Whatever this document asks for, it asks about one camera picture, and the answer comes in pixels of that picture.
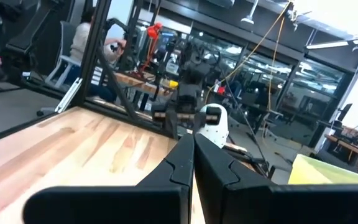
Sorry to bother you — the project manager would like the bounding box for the white pendant lamp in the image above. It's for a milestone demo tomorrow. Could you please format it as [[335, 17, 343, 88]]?
[[240, 0, 260, 26]]

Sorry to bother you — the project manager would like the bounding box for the yellow plastic bin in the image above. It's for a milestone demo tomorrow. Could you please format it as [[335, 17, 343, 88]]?
[[287, 154, 358, 185]]

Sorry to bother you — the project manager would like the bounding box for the ceiling light strip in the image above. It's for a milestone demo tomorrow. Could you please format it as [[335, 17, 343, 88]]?
[[306, 36, 358, 50]]

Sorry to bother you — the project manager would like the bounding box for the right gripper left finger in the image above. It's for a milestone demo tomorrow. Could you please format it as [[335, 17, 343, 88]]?
[[22, 133, 195, 224]]

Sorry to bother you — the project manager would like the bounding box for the white chair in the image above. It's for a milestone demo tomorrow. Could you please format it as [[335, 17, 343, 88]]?
[[36, 21, 85, 118]]

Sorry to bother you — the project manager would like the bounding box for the person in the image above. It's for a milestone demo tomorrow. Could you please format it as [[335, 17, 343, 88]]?
[[67, 6, 127, 103]]

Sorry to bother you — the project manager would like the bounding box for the wooden background table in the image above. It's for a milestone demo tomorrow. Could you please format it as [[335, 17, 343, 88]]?
[[112, 70, 175, 98]]

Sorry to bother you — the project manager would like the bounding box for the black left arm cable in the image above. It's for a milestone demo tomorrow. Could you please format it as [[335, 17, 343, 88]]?
[[218, 52, 269, 162]]

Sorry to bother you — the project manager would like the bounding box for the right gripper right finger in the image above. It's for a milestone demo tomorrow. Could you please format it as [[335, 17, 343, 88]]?
[[193, 133, 358, 224]]

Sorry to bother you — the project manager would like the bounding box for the silver aluminium bar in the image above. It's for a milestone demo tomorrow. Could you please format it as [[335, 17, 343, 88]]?
[[54, 77, 83, 114]]

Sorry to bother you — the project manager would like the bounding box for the red desk lamp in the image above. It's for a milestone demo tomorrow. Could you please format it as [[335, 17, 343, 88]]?
[[139, 22, 163, 75]]

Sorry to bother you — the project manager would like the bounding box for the black desk monitor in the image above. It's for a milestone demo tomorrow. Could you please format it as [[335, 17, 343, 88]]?
[[336, 103, 353, 123]]

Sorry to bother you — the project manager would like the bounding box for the wooden background desk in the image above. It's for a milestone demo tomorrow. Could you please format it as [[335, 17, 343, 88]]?
[[324, 133, 358, 170]]

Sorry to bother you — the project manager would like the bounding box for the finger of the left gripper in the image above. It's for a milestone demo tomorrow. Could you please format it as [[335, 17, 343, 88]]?
[[192, 119, 206, 135], [165, 119, 180, 140]]

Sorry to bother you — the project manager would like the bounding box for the yellow hanging cord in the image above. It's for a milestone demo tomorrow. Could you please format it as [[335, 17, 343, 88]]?
[[205, 0, 293, 105], [261, 15, 287, 147]]

